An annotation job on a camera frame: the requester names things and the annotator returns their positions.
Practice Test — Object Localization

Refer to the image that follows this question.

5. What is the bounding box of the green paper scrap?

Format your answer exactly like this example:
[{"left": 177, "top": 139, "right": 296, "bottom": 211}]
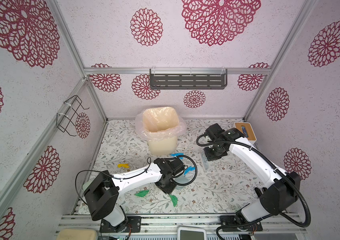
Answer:
[
  {"left": 135, "top": 190, "right": 150, "bottom": 198},
  {"left": 169, "top": 195, "right": 178, "bottom": 207}
]

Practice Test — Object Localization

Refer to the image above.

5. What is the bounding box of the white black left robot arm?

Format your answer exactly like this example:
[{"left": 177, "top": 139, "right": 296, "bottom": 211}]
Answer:
[{"left": 79, "top": 155, "right": 198, "bottom": 232}]

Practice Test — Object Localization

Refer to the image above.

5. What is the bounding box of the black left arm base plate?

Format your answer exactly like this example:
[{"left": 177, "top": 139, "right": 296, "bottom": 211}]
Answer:
[{"left": 100, "top": 216, "right": 142, "bottom": 234}]

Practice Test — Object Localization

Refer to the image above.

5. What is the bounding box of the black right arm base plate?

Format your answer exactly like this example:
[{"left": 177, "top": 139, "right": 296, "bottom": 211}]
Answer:
[{"left": 219, "top": 215, "right": 263, "bottom": 232}]

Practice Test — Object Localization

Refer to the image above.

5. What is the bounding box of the black wire wall rack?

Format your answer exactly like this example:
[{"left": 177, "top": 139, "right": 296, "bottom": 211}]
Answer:
[{"left": 56, "top": 95, "right": 91, "bottom": 139}]

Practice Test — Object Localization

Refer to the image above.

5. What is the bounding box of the cream trash bin with bag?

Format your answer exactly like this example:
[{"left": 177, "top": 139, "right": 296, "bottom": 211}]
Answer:
[{"left": 135, "top": 107, "right": 187, "bottom": 156}]

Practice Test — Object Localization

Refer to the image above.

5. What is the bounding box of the yellow paper scrap left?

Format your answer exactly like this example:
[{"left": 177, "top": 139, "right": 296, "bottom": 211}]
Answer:
[{"left": 118, "top": 164, "right": 130, "bottom": 169}]

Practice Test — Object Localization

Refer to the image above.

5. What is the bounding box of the cream sponge block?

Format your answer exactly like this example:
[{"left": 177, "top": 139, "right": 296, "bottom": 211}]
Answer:
[{"left": 56, "top": 229, "right": 98, "bottom": 240}]

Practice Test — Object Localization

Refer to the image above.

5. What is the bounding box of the dark grey wall shelf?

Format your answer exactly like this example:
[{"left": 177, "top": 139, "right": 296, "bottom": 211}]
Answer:
[{"left": 149, "top": 69, "right": 228, "bottom": 90}]

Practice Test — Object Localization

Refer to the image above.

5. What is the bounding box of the blue paper scrap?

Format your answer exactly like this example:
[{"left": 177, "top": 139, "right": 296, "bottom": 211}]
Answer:
[
  {"left": 170, "top": 153, "right": 183, "bottom": 157},
  {"left": 184, "top": 167, "right": 195, "bottom": 175}
]

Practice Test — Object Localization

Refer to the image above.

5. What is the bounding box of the white digital clock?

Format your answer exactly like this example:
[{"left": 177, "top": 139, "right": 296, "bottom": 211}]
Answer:
[{"left": 177, "top": 226, "right": 207, "bottom": 240}]

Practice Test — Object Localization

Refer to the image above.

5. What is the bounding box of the white tissue box wooden lid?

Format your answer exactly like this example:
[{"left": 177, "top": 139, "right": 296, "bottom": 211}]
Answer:
[{"left": 234, "top": 122, "right": 257, "bottom": 144}]

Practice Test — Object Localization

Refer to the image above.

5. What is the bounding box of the green paper scrap lower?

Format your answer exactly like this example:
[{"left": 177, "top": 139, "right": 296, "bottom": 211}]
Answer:
[{"left": 169, "top": 195, "right": 178, "bottom": 207}]

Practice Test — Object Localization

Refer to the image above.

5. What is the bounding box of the black brush holder stand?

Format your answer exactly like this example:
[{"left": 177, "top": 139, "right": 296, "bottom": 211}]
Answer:
[{"left": 254, "top": 187, "right": 267, "bottom": 198}]

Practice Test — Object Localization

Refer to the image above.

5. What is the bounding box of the pale blue plastic dustpan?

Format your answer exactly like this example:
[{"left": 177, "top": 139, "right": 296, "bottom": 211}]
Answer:
[{"left": 173, "top": 175, "right": 194, "bottom": 187}]

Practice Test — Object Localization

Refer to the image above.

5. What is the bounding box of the green paper scrap left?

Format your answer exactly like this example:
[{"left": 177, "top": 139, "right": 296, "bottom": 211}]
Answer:
[{"left": 135, "top": 190, "right": 150, "bottom": 198}]

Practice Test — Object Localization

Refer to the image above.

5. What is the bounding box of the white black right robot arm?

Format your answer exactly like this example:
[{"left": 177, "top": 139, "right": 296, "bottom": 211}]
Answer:
[{"left": 196, "top": 124, "right": 311, "bottom": 239}]

